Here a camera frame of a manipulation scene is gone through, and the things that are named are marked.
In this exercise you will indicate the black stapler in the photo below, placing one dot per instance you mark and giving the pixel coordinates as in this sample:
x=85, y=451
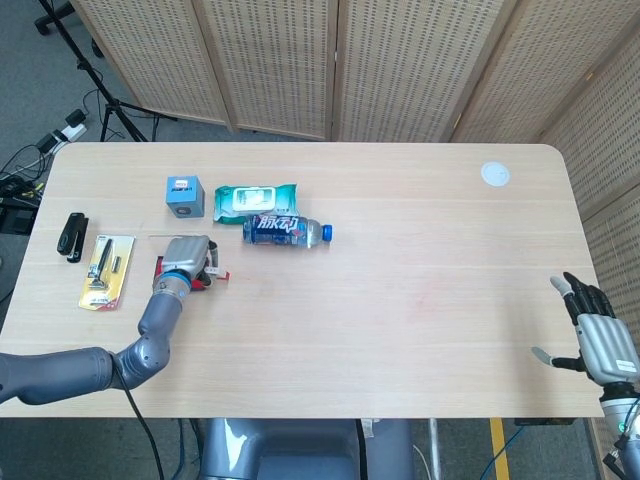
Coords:
x=72, y=236

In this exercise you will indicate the black tripod stand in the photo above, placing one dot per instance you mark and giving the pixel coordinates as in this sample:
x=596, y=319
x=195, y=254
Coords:
x=113, y=107

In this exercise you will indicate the wooden woven folding screen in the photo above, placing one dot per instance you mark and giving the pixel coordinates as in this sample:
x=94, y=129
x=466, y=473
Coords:
x=280, y=60

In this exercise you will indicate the grey robot torso base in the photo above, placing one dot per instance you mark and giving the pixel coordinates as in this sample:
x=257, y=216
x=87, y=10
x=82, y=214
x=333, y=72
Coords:
x=300, y=450

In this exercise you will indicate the white and red stamp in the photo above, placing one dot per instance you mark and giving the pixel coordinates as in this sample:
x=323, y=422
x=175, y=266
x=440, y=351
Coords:
x=221, y=273

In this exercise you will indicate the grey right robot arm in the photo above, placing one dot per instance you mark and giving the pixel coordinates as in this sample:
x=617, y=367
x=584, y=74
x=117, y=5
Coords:
x=622, y=430

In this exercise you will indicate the green wet wipes pack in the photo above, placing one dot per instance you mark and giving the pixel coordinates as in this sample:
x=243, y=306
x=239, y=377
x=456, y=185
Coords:
x=255, y=197

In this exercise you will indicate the small blue cardboard box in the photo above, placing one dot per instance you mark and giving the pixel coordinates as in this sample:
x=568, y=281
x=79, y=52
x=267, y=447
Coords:
x=184, y=196

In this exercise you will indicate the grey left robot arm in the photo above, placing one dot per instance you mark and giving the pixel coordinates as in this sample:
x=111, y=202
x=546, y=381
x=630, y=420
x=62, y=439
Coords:
x=156, y=315

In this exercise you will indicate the blue labelled plastic drink bottle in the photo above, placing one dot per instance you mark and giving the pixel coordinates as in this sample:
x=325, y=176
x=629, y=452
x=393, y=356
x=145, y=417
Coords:
x=280, y=231

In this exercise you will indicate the white power strip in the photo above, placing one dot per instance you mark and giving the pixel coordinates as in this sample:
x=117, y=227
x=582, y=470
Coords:
x=67, y=134

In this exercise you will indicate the razor in yellow blister pack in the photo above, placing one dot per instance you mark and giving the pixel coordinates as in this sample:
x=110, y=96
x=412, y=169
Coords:
x=106, y=272

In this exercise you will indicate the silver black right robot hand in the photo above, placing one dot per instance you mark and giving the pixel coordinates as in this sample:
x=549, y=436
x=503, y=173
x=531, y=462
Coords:
x=602, y=345

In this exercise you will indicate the black chair caster wheel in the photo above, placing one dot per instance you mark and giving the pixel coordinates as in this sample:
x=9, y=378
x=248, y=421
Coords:
x=49, y=20

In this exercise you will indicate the red box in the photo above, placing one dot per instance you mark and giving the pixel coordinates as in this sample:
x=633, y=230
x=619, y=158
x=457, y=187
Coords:
x=160, y=263

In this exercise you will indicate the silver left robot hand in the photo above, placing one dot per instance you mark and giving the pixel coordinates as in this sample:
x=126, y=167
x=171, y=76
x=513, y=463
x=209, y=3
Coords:
x=186, y=254

